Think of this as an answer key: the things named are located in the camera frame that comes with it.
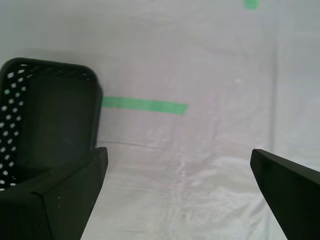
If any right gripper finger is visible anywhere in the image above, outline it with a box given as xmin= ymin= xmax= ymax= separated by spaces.
xmin=250 ymin=149 xmax=320 ymax=240
xmin=0 ymin=147 xmax=109 ymax=240

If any black perforated plastic basket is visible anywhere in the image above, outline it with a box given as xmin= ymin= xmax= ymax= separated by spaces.
xmin=0 ymin=57 xmax=104 ymax=192

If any white table cover sheet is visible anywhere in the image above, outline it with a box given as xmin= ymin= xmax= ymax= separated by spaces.
xmin=0 ymin=0 xmax=320 ymax=240

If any long green tape strip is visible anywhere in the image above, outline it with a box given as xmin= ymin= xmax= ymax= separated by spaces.
xmin=101 ymin=96 xmax=189 ymax=116

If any small green tape marker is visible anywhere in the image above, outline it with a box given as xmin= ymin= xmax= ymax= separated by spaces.
xmin=243 ymin=0 xmax=260 ymax=11

